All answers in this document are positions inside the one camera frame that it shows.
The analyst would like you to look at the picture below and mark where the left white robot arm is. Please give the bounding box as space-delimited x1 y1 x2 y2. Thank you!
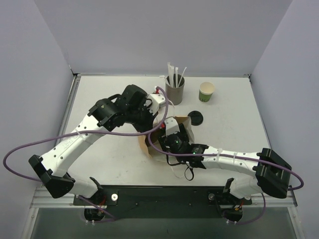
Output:
28 85 158 205

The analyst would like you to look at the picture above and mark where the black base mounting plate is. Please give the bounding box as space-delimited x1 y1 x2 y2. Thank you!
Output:
73 185 252 219

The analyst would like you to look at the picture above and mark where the aluminium rail frame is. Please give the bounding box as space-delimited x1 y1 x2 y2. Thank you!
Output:
29 187 298 209

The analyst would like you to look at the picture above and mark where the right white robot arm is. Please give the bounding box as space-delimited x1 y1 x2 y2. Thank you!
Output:
157 124 291 199

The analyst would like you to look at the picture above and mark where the brown paper bag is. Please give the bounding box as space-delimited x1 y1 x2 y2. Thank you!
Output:
137 115 196 179

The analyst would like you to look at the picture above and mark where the grey cylindrical straw holder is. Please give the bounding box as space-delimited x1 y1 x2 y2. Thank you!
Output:
165 74 185 105

